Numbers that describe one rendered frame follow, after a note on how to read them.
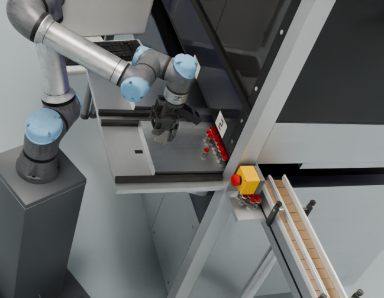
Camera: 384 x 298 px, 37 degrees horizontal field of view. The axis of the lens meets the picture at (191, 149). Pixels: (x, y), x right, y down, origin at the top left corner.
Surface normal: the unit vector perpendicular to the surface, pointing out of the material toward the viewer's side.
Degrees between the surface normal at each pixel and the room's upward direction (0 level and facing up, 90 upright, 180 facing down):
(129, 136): 0
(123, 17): 90
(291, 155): 90
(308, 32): 90
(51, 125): 7
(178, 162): 0
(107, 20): 90
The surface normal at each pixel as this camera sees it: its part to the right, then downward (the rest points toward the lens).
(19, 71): 0.27, -0.70
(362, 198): 0.27, 0.71
